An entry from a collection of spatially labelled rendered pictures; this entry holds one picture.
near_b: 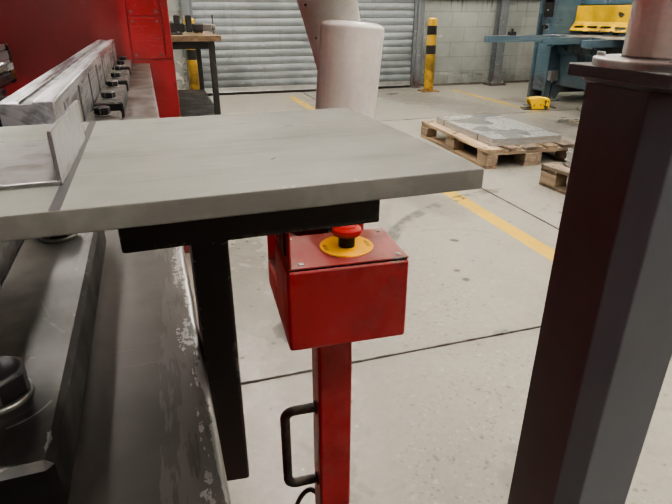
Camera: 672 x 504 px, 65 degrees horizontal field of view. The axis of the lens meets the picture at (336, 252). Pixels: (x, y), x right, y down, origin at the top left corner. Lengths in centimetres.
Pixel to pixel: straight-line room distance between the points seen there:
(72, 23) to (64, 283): 211
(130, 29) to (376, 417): 177
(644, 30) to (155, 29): 197
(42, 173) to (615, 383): 83
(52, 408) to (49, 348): 5
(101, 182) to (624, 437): 92
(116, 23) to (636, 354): 214
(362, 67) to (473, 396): 122
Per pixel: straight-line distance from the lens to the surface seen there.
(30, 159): 29
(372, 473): 146
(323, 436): 91
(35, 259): 43
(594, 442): 99
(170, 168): 25
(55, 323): 34
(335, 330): 70
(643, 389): 98
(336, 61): 71
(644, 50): 81
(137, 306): 40
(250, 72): 802
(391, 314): 71
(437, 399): 169
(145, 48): 245
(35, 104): 73
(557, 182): 378
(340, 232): 68
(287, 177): 23
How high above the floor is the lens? 106
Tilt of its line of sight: 24 degrees down
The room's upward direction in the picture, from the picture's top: straight up
